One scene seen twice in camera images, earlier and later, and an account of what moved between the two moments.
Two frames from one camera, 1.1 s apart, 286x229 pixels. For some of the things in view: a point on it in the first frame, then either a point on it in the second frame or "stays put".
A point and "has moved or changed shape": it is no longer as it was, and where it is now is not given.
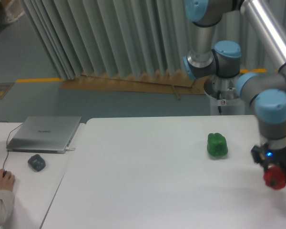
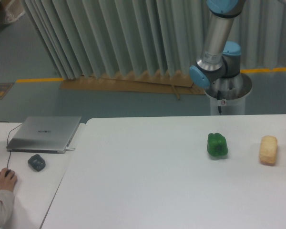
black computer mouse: [4, 173] has moved or changed shape
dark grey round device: [36, 162] stays put
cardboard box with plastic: [5, 11] stays put
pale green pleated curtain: [94, 38] stays put
